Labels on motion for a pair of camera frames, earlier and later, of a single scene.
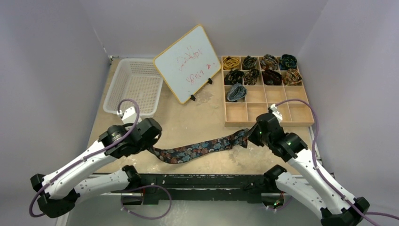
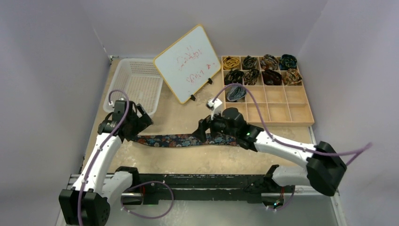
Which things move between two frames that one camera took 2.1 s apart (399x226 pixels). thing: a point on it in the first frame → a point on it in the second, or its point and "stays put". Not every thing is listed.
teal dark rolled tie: (287, 61) stays put
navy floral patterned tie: (175, 155) → (183, 140)
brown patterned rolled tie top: (269, 62) stays put
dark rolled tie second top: (249, 62) stays put
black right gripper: (253, 135) → (206, 126)
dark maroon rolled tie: (272, 77) stays put
